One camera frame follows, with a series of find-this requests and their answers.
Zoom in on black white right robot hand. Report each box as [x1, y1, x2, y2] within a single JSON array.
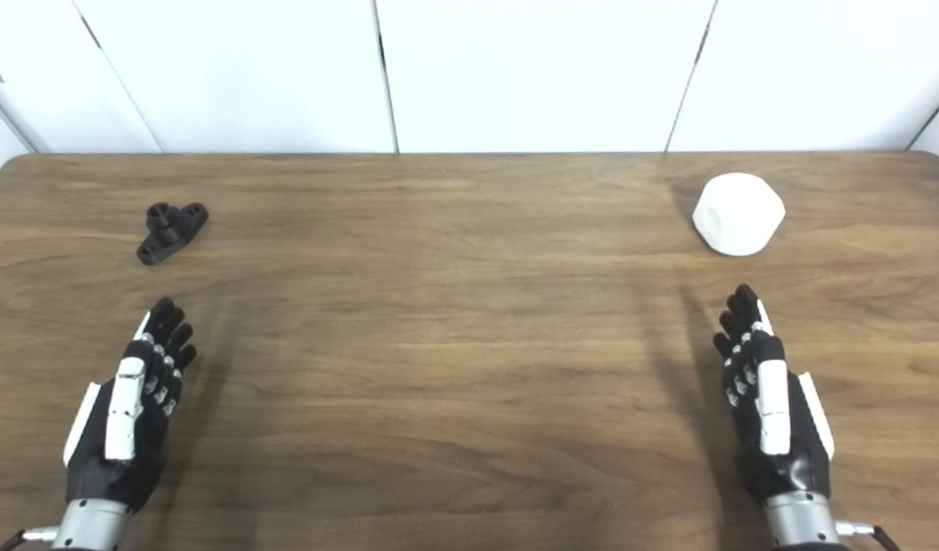
[[712, 284, 836, 506]]

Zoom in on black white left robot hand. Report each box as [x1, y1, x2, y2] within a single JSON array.
[[62, 297, 198, 513]]

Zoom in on black flanged holder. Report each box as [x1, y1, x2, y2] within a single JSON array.
[[136, 202, 210, 266]]

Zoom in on round white plastic piece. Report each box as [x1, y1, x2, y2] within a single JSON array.
[[692, 172, 787, 257]]

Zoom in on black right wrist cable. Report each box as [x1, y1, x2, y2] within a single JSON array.
[[834, 520, 903, 551]]

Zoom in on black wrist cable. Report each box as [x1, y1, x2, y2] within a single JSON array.
[[0, 526, 61, 551], [834, 520, 903, 551]]

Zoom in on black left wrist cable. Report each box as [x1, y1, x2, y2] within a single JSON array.
[[0, 526, 61, 551]]

